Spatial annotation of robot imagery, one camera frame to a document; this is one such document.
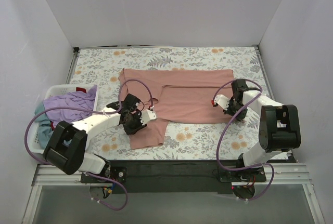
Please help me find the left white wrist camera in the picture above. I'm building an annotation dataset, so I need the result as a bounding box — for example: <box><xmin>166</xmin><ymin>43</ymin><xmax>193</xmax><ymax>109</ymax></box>
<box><xmin>140</xmin><ymin>109</ymin><xmax>157</xmax><ymax>125</ymax></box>

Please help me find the floral tablecloth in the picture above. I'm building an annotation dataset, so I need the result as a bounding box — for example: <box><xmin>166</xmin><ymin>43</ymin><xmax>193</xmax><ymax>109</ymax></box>
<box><xmin>69</xmin><ymin>47</ymin><xmax>270</xmax><ymax>160</ymax></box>

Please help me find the aluminium front frame rail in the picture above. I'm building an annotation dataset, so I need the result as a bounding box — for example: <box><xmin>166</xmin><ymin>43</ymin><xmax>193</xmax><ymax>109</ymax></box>
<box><xmin>23</xmin><ymin>160</ymin><xmax>325</xmax><ymax>223</ymax></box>

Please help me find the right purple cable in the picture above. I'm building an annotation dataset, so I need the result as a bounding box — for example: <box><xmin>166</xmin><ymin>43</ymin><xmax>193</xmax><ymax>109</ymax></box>
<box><xmin>211</xmin><ymin>78</ymin><xmax>275</xmax><ymax>202</ymax></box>

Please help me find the aluminium table edge rail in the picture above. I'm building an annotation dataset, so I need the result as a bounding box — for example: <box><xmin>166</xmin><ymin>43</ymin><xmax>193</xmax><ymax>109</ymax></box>
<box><xmin>65</xmin><ymin>47</ymin><xmax>80</xmax><ymax>84</ymax></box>

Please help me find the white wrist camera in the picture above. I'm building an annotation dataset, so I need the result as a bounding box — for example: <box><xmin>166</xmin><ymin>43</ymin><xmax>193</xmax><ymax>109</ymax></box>
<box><xmin>212</xmin><ymin>95</ymin><xmax>229</xmax><ymax>110</ymax></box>
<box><xmin>140</xmin><ymin>109</ymin><xmax>157</xmax><ymax>125</ymax></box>

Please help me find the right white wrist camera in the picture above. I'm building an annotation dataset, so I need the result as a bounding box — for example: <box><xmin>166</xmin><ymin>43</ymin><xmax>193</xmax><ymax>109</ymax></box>
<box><xmin>212</xmin><ymin>95</ymin><xmax>229</xmax><ymax>110</ymax></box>

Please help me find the teal blue t-shirt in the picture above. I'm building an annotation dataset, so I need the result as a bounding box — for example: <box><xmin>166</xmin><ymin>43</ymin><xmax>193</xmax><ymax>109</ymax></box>
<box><xmin>34</xmin><ymin>113</ymin><xmax>53</xmax><ymax>149</ymax></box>

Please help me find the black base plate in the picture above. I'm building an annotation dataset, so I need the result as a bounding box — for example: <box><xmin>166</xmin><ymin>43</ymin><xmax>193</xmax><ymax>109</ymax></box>
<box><xmin>80</xmin><ymin>159</ymin><xmax>267</xmax><ymax>195</ymax></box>

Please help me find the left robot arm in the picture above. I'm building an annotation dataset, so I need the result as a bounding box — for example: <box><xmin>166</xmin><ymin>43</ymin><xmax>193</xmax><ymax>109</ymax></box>
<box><xmin>43</xmin><ymin>94</ymin><xmax>147</xmax><ymax>182</ymax></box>

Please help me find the lavender t-shirt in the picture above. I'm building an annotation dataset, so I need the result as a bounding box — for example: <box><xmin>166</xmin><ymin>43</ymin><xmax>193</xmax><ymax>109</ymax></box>
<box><xmin>43</xmin><ymin>85</ymin><xmax>98</xmax><ymax>125</ymax></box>

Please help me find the pink t-shirt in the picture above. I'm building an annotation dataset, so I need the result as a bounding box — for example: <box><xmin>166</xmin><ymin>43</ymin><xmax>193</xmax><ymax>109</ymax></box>
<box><xmin>119</xmin><ymin>69</ymin><xmax>234</xmax><ymax>149</ymax></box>

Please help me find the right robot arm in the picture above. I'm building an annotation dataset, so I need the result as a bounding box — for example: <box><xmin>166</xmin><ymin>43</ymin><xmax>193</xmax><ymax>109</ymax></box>
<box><xmin>212</xmin><ymin>79</ymin><xmax>301</xmax><ymax>186</ymax></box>

